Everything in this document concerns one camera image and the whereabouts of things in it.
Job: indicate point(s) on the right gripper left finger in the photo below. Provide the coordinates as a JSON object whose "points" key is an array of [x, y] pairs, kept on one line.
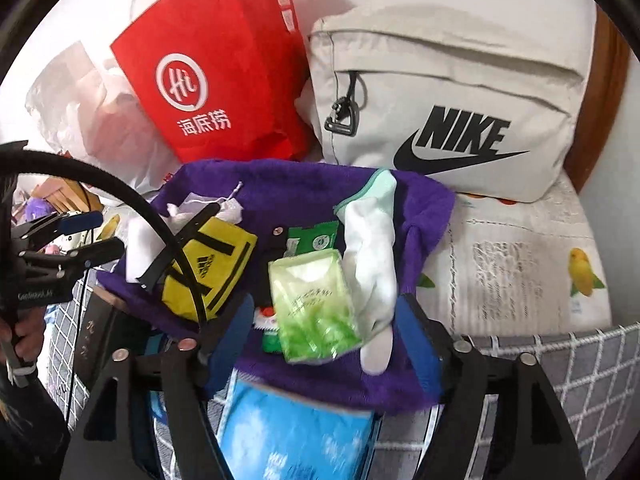
{"points": [[233, 329]]}

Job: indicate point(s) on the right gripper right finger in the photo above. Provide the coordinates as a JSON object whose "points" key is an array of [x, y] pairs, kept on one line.
{"points": [[427, 343]]}

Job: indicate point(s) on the yellow Adidas pouch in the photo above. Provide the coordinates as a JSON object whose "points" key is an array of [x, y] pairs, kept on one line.
{"points": [[218, 253]]}

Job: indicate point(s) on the green tissue packet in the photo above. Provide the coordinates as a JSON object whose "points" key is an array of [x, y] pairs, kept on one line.
{"points": [[315, 316]]}

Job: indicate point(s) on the blue tissue pack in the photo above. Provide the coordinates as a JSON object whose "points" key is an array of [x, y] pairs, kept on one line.
{"points": [[265, 433]]}

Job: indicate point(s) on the white sock with green toe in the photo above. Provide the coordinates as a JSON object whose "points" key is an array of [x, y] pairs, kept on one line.
{"points": [[369, 266]]}

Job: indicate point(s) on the white small box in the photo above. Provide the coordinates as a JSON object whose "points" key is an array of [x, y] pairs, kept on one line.
{"points": [[144, 245]]}

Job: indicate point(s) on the dark green tea box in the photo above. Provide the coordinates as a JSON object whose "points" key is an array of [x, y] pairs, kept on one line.
{"points": [[106, 326]]}

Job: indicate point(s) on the left hand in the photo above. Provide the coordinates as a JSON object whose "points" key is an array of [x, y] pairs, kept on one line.
{"points": [[27, 335]]}

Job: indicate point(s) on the purple plush toy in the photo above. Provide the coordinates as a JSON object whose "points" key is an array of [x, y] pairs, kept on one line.
{"points": [[37, 208]]}

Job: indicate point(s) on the purple fleece towel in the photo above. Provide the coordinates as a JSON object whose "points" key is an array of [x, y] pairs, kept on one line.
{"points": [[277, 193]]}

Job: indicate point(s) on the wooden furniture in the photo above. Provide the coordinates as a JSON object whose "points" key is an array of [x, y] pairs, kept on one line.
{"points": [[67, 196]]}

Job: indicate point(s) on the white Miniso plastic bag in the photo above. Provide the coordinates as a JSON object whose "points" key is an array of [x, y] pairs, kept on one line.
{"points": [[94, 116]]}

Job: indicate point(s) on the white Nike bag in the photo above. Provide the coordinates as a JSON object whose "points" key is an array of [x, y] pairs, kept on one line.
{"points": [[444, 94]]}

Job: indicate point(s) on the red paper shopping bag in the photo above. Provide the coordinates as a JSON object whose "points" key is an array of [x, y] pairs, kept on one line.
{"points": [[219, 78]]}

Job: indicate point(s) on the wooden door frame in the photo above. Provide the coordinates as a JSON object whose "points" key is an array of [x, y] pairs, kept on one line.
{"points": [[604, 92]]}

